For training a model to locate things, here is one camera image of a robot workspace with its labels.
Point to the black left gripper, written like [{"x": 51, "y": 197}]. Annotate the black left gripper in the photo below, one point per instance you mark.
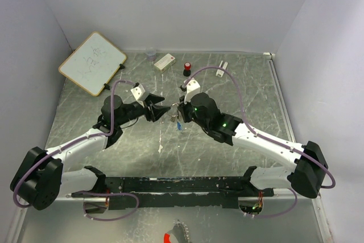
[{"x": 156, "y": 111}]

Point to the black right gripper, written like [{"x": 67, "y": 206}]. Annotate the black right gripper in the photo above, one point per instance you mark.
[{"x": 182, "y": 108}]

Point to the bunch of silver keys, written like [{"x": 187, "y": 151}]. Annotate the bunch of silver keys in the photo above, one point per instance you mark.
[{"x": 175, "y": 116}]

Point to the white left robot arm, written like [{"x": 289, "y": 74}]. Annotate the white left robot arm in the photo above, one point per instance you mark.
[{"x": 46, "y": 174}]

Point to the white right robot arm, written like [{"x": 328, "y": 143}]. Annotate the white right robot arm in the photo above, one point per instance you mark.
[{"x": 302, "y": 167}]

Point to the white clip device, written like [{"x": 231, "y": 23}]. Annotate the white clip device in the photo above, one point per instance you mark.
[{"x": 222, "y": 67}]

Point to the white and green small box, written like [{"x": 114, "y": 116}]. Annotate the white and green small box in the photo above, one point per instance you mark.
[{"x": 165, "y": 62}]

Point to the clear plastic cup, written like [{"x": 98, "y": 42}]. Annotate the clear plastic cup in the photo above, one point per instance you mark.
[{"x": 150, "y": 53}]

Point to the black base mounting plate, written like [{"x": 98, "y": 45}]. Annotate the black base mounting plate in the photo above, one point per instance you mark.
[{"x": 221, "y": 191}]

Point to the red and white tool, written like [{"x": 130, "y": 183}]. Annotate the red and white tool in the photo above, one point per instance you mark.
[{"x": 173, "y": 236}]

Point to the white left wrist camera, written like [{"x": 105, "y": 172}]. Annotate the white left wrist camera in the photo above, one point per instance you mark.
[{"x": 140, "y": 93}]

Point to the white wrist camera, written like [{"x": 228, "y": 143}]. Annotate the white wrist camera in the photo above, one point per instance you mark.
[
  {"x": 192, "y": 88},
  {"x": 140, "y": 93}
]

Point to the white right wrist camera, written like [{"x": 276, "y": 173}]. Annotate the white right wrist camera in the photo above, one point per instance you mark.
[{"x": 192, "y": 88}]

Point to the small whiteboard with wooden frame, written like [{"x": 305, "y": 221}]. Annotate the small whiteboard with wooden frame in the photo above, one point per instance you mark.
[{"x": 93, "y": 64}]

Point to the white corner bracket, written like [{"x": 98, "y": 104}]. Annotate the white corner bracket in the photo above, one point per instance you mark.
[{"x": 269, "y": 54}]

